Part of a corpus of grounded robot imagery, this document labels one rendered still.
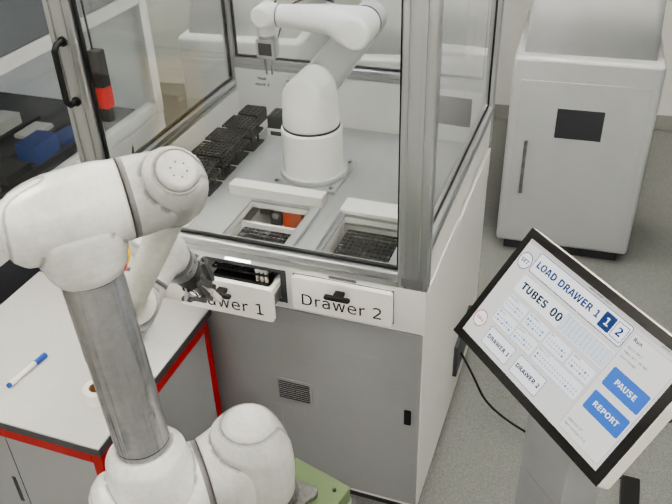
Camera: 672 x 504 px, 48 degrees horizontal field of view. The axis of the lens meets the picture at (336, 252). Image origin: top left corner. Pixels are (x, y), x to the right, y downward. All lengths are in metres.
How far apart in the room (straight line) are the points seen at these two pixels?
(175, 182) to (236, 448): 0.56
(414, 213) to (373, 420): 0.77
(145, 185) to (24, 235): 0.19
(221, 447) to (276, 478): 0.13
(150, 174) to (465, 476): 1.93
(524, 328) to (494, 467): 1.18
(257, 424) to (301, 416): 1.00
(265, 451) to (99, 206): 0.59
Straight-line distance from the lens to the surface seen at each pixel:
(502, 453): 2.91
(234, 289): 2.12
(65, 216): 1.18
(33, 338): 2.36
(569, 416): 1.65
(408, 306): 2.06
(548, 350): 1.71
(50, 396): 2.15
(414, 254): 1.96
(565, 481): 1.91
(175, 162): 1.17
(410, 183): 1.85
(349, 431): 2.47
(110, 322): 1.29
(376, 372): 2.25
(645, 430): 1.57
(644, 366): 1.59
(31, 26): 2.63
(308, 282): 2.10
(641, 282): 3.86
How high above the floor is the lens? 2.16
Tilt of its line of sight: 34 degrees down
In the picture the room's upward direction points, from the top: 2 degrees counter-clockwise
